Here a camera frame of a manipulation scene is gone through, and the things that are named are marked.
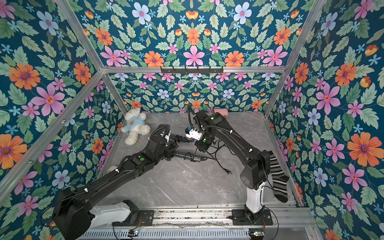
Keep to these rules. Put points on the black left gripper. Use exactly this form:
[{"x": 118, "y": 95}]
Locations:
[{"x": 170, "y": 150}]

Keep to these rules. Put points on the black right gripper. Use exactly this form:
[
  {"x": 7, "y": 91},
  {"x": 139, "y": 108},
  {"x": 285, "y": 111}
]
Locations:
[{"x": 201, "y": 144}]

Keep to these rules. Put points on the dark grey hair dryer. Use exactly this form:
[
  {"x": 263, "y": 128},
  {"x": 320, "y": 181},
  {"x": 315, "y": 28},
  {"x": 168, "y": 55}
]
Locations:
[
  {"x": 190, "y": 157},
  {"x": 181, "y": 139}
]

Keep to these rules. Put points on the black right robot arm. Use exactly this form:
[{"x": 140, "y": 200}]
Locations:
[{"x": 256, "y": 163}]

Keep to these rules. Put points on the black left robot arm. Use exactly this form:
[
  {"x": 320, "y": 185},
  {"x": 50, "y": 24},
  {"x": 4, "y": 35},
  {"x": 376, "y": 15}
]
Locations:
[{"x": 78, "y": 210}]

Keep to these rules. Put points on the pink hair dryer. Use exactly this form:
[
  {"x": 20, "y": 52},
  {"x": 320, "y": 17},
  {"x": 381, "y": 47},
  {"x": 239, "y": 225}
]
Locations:
[{"x": 223, "y": 112}]

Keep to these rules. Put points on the white teddy bear blue shirt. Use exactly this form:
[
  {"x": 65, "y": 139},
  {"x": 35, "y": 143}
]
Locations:
[{"x": 134, "y": 126}]

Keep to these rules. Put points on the striped black white sock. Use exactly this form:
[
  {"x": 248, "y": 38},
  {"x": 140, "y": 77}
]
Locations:
[{"x": 279, "y": 178}]

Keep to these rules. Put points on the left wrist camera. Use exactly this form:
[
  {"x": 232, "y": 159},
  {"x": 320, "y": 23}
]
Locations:
[{"x": 166, "y": 136}]

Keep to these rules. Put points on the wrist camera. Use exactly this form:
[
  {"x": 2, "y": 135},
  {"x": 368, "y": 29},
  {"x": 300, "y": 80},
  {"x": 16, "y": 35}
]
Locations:
[
  {"x": 191, "y": 133},
  {"x": 166, "y": 136}
]

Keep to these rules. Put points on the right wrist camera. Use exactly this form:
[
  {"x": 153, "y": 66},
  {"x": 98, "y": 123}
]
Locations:
[{"x": 191, "y": 133}]

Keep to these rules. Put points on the black hook rail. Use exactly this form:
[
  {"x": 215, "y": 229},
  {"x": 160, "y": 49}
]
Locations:
[{"x": 192, "y": 70}]

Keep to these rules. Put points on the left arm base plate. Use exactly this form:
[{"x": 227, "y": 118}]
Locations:
[{"x": 140, "y": 218}]

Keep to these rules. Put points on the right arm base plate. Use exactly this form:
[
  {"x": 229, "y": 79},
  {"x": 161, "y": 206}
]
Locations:
[{"x": 247, "y": 218}]

